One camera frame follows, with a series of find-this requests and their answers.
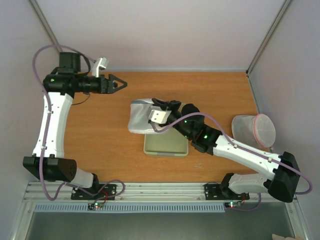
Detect white mesh laundry bag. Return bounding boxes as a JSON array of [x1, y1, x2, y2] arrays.
[[127, 98, 161, 135]]

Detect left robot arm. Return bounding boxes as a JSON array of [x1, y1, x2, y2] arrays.
[[22, 52, 128, 199]]

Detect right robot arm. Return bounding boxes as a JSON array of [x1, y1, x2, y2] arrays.
[[148, 98, 300, 203]]

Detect pink-rimmed mesh laundry bag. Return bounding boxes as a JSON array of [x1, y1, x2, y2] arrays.
[[231, 113, 276, 149]]

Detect green plastic basket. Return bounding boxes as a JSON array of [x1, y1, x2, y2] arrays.
[[143, 128, 189, 158]]

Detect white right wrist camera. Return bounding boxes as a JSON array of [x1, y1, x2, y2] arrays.
[[148, 108, 171, 124]]

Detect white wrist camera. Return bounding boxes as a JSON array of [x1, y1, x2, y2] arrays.
[[91, 57, 109, 78], [148, 108, 171, 124]]

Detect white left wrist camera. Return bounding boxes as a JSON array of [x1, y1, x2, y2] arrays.
[[91, 57, 109, 78]]

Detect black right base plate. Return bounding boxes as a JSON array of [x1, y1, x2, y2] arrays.
[[203, 182, 250, 201]]

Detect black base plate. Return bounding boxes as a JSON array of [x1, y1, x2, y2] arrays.
[[203, 182, 250, 201], [70, 184, 117, 201]]

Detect grey slotted cable duct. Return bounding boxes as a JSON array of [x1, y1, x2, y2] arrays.
[[34, 202, 225, 214]]

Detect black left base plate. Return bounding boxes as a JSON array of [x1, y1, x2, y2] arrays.
[[70, 184, 117, 201]]

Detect aluminium front rail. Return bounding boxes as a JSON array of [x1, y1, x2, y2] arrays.
[[22, 181, 297, 203]]

